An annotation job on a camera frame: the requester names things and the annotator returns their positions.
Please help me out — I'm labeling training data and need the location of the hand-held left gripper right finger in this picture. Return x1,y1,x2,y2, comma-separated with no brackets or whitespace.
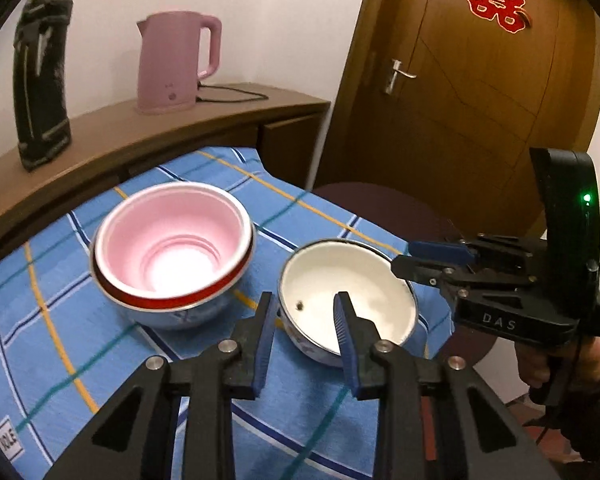
332,291,561,480

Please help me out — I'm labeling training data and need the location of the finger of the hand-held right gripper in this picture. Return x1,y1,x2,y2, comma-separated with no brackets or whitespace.
408,240,476,264
390,255,448,287

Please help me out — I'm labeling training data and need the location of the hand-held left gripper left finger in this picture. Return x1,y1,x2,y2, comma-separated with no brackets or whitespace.
42,291,275,480

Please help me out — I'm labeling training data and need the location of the white enamel bowl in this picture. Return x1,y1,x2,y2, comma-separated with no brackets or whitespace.
277,240,420,367

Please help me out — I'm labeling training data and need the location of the person's right hand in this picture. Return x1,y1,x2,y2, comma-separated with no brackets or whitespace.
515,331,600,402

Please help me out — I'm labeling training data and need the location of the dark brown round stool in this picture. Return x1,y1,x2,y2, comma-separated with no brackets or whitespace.
312,182,498,361

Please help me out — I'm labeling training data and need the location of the red-rimmed metal bowl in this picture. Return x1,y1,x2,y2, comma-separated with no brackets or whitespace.
90,230,257,331

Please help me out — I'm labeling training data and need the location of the wooden door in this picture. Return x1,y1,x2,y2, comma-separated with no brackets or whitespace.
350,0,600,241

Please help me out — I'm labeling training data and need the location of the pink plastic bowl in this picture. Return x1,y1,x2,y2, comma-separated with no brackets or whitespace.
95,185,255,295

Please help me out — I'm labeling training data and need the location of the blue plaid tablecloth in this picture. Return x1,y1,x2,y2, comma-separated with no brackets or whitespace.
0,146,456,480

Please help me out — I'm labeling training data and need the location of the brown wooden cabinet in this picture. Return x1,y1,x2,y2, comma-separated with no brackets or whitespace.
0,83,332,281

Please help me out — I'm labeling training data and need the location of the pink electric kettle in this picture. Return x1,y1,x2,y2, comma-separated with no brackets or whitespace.
136,11,223,116

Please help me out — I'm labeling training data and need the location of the black thermos flask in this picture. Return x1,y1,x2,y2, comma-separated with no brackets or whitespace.
12,0,77,172

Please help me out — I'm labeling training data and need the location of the wooden door frame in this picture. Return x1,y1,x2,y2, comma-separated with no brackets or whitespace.
315,0,396,191

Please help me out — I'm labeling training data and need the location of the metal door handle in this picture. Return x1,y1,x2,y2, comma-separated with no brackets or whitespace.
384,58,417,96

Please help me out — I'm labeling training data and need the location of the black kettle cable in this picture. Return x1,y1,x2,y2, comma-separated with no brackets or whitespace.
196,81,271,106

